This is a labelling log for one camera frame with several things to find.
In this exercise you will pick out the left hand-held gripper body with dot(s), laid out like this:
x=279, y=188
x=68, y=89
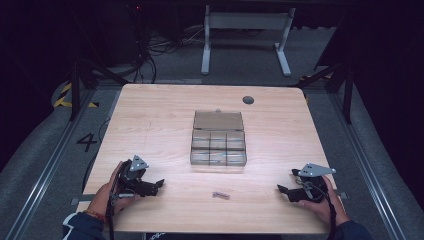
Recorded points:
x=131, y=178

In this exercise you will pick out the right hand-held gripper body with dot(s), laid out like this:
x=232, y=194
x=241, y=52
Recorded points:
x=311, y=186

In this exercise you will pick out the black metal stand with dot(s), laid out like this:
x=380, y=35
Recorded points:
x=346, y=90
x=76, y=90

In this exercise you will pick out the grey table foot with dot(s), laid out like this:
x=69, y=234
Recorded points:
x=81, y=200
x=341, y=195

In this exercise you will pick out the yellow black floor tape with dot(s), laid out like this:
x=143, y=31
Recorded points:
x=65, y=98

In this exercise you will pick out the clear plastic compartment box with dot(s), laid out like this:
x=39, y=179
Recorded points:
x=218, y=141

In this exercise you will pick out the person's right hand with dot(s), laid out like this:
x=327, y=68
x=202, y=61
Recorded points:
x=325, y=206

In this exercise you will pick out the grey round table grommet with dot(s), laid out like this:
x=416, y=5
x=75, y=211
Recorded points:
x=248, y=100

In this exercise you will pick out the person's left hand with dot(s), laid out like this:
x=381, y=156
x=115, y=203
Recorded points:
x=103, y=196

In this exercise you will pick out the white metal table frame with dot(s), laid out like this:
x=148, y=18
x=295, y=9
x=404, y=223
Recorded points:
x=246, y=20

